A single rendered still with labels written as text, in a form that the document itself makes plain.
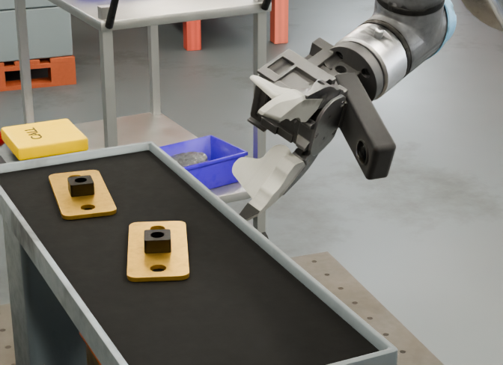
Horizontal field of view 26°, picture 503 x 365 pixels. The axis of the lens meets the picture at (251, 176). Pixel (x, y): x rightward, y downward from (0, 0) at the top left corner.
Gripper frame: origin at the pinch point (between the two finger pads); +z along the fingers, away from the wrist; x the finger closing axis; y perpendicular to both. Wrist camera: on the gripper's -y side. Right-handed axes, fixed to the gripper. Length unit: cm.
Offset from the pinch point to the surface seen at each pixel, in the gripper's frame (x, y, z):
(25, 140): 8.5, 11.4, 18.0
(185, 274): 21.7, -13.1, 27.6
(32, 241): 18.5, -3.0, 30.6
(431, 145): -218, 69, -249
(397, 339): -47, -10, -30
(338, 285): -55, 3, -38
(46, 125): 7.0, 12.6, 14.5
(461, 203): -193, 37, -205
